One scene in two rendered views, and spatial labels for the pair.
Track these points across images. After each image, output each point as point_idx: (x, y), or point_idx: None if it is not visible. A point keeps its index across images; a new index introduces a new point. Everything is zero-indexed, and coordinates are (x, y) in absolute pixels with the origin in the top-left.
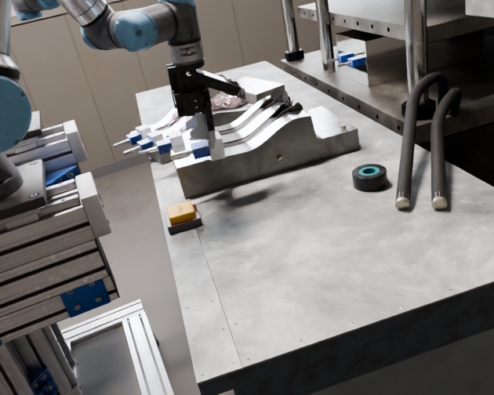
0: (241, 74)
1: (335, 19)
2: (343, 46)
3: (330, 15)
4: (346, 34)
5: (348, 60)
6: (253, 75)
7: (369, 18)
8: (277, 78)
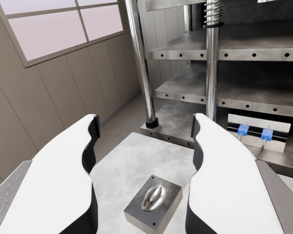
0: (135, 154)
1: (227, 104)
2: (243, 123)
3: (218, 100)
4: (245, 114)
5: (263, 136)
6: (152, 154)
7: None
8: (185, 156)
